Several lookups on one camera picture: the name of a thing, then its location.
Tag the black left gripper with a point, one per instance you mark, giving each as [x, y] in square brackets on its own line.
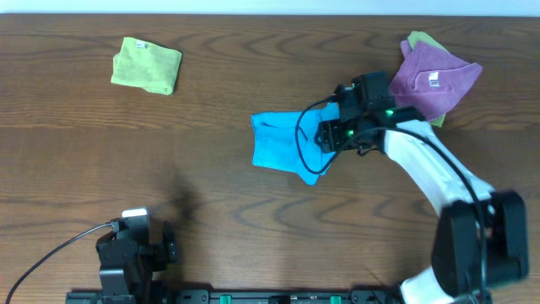
[170, 251]

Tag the purple microfiber cloth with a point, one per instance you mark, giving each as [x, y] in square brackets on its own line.
[432, 80]

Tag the green cloth under purple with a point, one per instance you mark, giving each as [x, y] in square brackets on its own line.
[413, 39]

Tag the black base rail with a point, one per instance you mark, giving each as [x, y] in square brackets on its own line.
[241, 297]

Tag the blue microfiber cloth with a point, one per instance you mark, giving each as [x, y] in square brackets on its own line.
[285, 141]

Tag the folded green cloth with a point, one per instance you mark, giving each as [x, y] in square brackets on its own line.
[145, 65]

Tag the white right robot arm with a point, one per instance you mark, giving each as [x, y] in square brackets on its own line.
[481, 236]

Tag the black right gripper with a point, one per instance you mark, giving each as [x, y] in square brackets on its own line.
[330, 132]

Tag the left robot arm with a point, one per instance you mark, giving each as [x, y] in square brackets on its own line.
[131, 282]

